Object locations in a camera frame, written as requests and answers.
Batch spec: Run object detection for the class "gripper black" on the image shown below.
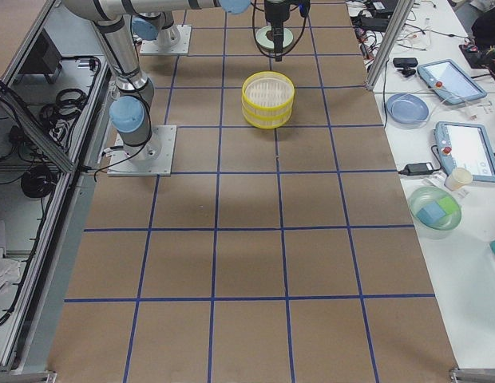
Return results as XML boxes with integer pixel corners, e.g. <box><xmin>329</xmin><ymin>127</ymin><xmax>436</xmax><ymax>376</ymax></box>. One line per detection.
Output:
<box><xmin>270</xmin><ymin>20</ymin><xmax>284</xmax><ymax>62</ymax></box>

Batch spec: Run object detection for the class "yellow bamboo steamer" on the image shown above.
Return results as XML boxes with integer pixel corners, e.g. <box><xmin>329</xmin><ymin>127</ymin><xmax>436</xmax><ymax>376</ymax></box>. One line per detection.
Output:
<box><xmin>242</xmin><ymin>107</ymin><xmax>292</xmax><ymax>129</ymax></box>
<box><xmin>241</xmin><ymin>71</ymin><xmax>295</xmax><ymax>117</ymax></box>

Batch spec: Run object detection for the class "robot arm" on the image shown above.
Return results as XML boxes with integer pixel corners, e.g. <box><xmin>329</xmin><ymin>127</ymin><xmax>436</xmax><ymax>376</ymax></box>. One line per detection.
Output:
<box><xmin>131</xmin><ymin>12</ymin><xmax>180</xmax><ymax>48</ymax></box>
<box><xmin>63</xmin><ymin>1</ymin><xmax>311</xmax><ymax>99</ymax></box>

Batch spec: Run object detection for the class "light green plate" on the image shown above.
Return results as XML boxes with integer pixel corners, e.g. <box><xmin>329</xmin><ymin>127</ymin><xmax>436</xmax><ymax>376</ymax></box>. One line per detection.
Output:
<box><xmin>255</xmin><ymin>26</ymin><xmax>294</xmax><ymax>54</ymax></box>

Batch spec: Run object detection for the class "black webcam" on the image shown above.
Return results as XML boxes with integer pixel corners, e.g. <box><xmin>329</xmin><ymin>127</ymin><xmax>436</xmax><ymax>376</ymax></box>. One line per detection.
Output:
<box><xmin>393</xmin><ymin>57</ymin><xmax>418</xmax><ymax>78</ymax></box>

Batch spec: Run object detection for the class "blue plate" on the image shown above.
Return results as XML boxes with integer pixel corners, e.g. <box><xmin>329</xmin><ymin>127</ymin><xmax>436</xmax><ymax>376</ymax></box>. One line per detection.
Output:
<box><xmin>386</xmin><ymin>93</ymin><xmax>430</xmax><ymax>126</ymax></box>

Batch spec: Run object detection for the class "far teach pendant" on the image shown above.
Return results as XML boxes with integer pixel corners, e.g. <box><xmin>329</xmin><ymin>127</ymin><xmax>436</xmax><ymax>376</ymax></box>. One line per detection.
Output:
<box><xmin>417</xmin><ymin>59</ymin><xmax>487</xmax><ymax>105</ymax></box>

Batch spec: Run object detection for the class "teach pendant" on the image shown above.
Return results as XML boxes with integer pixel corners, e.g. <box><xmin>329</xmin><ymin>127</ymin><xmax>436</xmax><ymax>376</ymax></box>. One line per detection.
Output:
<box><xmin>417</xmin><ymin>59</ymin><xmax>487</xmax><ymax>105</ymax></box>
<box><xmin>434</xmin><ymin>121</ymin><xmax>495</xmax><ymax>183</ymax></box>

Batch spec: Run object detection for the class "black power adapter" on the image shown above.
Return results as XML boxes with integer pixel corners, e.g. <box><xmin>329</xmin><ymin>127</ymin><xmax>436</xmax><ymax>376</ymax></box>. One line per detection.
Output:
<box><xmin>398</xmin><ymin>162</ymin><xmax>440</xmax><ymax>176</ymax></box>

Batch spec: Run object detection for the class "near teach pendant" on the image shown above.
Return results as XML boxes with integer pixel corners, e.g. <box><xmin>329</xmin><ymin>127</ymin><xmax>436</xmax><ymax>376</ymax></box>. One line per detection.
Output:
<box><xmin>434</xmin><ymin>121</ymin><xmax>495</xmax><ymax>183</ymax></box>

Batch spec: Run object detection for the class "paper cup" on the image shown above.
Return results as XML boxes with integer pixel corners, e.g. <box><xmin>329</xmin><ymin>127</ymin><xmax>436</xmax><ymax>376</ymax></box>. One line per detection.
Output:
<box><xmin>444</xmin><ymin>168</ymin><xmax>473</xmax><ymax>191</ymax></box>

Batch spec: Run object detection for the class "green bowl with sponges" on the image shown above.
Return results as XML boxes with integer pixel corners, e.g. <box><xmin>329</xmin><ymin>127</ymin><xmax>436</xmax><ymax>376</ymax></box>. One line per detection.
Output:
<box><xmin>408</xmin><ymin>186</ymin><xmax>462</xmax><ymax>239</ymax></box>

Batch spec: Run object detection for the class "white cloth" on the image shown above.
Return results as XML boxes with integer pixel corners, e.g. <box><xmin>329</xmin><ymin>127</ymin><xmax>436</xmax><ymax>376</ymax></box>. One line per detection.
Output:
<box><xmin>0</xmin><ymin>221</ymin><xmax>23</xmax><ymax>306</ymax></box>

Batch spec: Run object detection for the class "aluminium frame post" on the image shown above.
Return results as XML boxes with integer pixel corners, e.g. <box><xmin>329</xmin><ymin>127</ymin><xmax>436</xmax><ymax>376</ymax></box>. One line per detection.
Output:
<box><xmin>366</xmin><ymin>0</ymin><xmax>414</xmax><ymax>91</ymax></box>

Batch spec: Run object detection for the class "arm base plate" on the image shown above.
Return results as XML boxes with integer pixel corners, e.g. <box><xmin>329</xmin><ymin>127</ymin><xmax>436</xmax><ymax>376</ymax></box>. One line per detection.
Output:
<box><xmin>140</xmin><ymin>25</ymin><xmax>192</xmax><ymax>56</ymax></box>
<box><xmin>107</xmin><ymin>125</ymin><xmax>177</xmax><ymax>176</ymax></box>

